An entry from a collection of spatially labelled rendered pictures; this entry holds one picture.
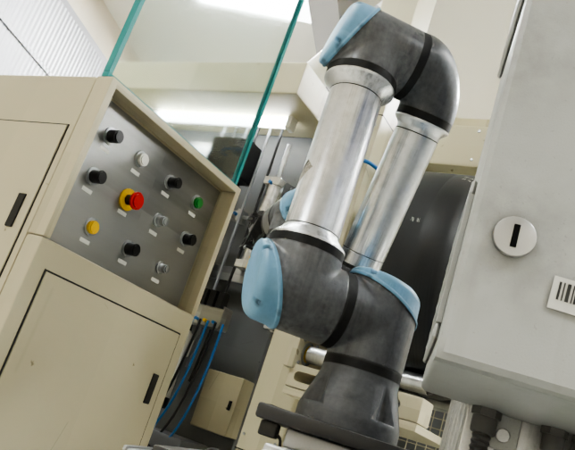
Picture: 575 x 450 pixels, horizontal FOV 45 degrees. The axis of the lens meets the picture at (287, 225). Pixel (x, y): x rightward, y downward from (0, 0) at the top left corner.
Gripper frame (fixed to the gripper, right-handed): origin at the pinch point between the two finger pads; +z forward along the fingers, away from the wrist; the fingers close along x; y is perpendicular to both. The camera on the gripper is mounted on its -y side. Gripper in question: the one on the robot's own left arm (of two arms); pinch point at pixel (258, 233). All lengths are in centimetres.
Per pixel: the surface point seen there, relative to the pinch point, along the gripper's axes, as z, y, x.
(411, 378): 11, 9, 50
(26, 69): 380, -133, -157
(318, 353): 29.6, 11.2, 32.3
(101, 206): 15.5, 8.1, -32.0
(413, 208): 6.9, -26.9, 32.0
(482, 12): 226, -275, 98
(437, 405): 32, 8, 69
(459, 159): 46, -67, 53
